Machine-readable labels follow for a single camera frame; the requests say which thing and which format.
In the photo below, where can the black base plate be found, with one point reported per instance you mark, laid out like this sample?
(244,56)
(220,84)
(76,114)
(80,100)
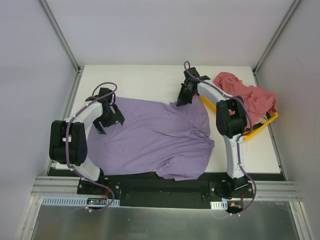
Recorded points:
(151,191)

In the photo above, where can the left aluminium frame post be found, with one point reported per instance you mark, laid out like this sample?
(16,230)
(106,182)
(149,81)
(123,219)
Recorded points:
(59,34)

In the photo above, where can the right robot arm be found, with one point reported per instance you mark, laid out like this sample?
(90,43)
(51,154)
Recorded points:
(231,119)

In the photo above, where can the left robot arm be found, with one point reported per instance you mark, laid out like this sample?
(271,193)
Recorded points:
(68,138)

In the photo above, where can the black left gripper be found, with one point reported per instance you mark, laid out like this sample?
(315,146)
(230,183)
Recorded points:
(109,120)

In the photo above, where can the white cloth in tray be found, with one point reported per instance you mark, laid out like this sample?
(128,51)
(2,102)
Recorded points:
(262,120)

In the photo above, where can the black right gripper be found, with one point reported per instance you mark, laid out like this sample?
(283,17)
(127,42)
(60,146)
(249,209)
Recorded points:
(185,96)

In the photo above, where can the right aluminium frame post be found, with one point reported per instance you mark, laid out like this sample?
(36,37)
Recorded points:
(289,14)

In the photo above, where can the aluminium frame post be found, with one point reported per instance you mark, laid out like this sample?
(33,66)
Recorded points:
(289,14)
(59,34)

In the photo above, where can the purple t shirt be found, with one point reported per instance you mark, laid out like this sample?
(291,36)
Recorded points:
(172,141)

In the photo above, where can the pink t shirt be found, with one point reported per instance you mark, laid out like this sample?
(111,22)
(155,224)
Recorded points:
(257,100)

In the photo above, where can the green t shirt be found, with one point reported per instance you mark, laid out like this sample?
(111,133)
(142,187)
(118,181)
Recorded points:
(268,117)

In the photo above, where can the white slotted cable duct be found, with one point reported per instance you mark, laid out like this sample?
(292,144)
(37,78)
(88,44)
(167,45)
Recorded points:
(79,201)

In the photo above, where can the yellow plastic tray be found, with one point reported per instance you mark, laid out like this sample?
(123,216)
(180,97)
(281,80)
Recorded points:
(255,131)

